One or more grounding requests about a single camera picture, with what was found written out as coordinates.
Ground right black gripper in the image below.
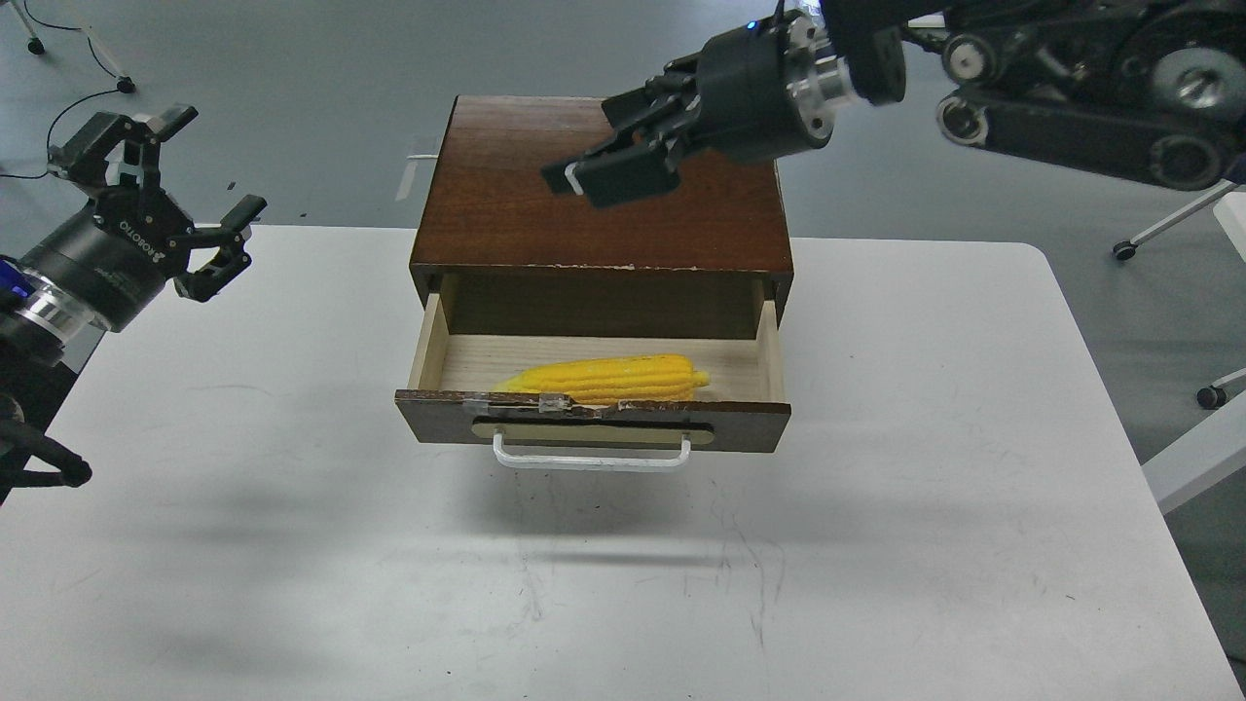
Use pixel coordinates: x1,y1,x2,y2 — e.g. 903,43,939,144
541,21,835,208

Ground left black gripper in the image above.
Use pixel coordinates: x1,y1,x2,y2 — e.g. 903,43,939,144
19,105,268,334

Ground yellow corn cob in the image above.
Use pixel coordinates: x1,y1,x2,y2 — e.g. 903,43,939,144
491,354,711,405

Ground wooden drawer with white handle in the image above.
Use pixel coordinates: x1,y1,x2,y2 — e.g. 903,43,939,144
395,270,792,469

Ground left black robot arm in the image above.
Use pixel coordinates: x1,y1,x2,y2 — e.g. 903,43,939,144
1,105,265,494

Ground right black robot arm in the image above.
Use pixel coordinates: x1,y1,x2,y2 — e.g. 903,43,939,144
541,1,1245,208

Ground white stand legs with casters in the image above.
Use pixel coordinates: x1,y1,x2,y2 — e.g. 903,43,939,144
7,0,137,96

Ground dark wooden cabinet box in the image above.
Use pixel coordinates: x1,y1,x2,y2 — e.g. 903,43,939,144
409,93,795,339

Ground white chair leg with caster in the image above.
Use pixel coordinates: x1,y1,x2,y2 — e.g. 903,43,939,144
1111,179,1244,261

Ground black cable on floor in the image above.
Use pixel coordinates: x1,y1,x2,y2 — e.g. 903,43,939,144
0,0,137,179

